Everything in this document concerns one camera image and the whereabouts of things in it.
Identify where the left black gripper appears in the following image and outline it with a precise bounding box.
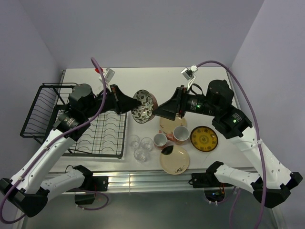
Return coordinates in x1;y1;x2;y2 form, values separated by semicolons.
83;84;141;118

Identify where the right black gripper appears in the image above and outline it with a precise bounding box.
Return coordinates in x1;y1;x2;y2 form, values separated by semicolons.
152;84;219;120

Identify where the patterned pink ceramic bowl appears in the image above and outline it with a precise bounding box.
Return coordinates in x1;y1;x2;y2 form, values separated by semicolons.
131;90;158;124

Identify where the large pink flower mug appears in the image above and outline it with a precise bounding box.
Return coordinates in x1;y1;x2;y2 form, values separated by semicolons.
173;126;190;145

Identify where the small pink mug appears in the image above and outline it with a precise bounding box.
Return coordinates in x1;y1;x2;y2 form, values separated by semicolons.
153;133;173;149

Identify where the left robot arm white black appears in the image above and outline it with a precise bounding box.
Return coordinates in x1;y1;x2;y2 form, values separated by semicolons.
0;83;141;217

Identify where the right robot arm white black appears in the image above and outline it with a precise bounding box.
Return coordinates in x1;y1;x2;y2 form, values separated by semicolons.
153;80;303;208

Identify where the cream plate upper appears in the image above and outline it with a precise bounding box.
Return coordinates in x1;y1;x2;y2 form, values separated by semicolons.
159;117;187;134

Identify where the cream plate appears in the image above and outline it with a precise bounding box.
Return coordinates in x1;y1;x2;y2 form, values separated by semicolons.
160;145;190;175
159;117;187;134

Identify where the clear glass cup left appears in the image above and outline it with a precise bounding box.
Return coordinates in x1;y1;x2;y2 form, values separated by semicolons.
129;135;140;150

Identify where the clear glass cup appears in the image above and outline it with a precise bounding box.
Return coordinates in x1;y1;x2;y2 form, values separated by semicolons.
141;137;153;151
129;135;140;150
133;148;147;162

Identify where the black yellow ornate plate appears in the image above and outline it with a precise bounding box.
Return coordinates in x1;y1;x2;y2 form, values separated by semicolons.
190;126;219;152

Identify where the clear glass cup right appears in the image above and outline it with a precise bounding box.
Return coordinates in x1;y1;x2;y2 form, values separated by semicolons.
141;137;153;151

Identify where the clear glass cup front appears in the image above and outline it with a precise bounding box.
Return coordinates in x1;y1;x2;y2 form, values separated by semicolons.
133;148;147;162

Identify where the cream plate lower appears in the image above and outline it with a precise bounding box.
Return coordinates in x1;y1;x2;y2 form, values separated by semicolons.
160;145;190;175

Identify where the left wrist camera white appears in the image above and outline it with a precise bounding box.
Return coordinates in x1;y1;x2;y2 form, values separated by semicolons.
95;68;115;91

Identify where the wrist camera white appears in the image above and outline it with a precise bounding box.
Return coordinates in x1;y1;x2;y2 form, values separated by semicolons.
95;68;115;91
181;65;198;91

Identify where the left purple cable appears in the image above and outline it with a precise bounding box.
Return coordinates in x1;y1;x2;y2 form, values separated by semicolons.
0;57;110;224

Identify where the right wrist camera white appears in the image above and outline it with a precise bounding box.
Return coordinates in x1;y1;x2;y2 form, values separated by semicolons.
181;65;198;91

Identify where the black wire dish rack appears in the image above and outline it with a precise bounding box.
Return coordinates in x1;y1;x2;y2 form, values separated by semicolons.
20;83;127;160

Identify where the aluminium rail frame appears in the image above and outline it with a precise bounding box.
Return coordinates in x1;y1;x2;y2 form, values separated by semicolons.
14;69;286;229

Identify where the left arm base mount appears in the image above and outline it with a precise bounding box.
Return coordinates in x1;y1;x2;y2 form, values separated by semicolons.
68;176;109;211

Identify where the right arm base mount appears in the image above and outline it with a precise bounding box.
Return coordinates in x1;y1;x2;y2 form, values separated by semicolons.
188;173;225;203

